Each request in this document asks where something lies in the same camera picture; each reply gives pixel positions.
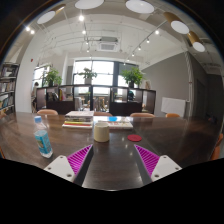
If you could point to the flat book with blue lid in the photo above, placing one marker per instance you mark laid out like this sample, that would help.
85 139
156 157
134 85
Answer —
115 122

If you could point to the ceiling air conditioner unit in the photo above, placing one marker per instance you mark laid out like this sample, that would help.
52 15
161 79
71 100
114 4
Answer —
109 44

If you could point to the middle potted plant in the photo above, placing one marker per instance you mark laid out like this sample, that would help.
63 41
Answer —
88 75

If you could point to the left potted plant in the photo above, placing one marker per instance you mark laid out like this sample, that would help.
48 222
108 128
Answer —
52 77

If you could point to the red round coaster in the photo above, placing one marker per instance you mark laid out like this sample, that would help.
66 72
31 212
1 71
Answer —
134 138

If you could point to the tall bookshelf at left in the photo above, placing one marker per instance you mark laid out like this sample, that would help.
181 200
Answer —
8 79

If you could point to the cream ceramic cup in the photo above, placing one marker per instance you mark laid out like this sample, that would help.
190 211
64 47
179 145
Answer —
101 132

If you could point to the tan chair middle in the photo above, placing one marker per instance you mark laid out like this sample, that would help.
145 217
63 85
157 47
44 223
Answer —
102 114

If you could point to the clear water bottle blue label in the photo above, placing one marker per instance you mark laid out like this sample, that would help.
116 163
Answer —
41 136

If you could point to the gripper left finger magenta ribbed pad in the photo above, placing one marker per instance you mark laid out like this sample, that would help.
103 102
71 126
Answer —
73 167

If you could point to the right potted plant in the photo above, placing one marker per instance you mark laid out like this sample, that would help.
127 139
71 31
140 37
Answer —
132 77

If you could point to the potted plant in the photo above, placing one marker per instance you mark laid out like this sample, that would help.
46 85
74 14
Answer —
52 77
132 77
88 75

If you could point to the white board against wall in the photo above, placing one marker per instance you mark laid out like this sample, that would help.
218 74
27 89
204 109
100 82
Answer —
172 105

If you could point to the tan chair far left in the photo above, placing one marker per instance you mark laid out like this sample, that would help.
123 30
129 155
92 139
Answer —
47 112

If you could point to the orange chair far right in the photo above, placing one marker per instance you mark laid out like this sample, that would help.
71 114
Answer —
168 115

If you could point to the stack of books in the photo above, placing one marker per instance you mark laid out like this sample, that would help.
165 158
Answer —
79 119

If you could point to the dark open shelving unit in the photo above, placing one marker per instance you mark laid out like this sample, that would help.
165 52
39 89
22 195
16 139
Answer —
99 98

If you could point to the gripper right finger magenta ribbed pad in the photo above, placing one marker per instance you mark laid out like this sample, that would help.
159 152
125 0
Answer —
153 167

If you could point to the tan chair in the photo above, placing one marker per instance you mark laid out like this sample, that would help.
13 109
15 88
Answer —
102 114
47 112
142 114

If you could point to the tan chair right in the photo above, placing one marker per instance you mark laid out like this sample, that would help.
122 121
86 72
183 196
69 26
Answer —
142 114

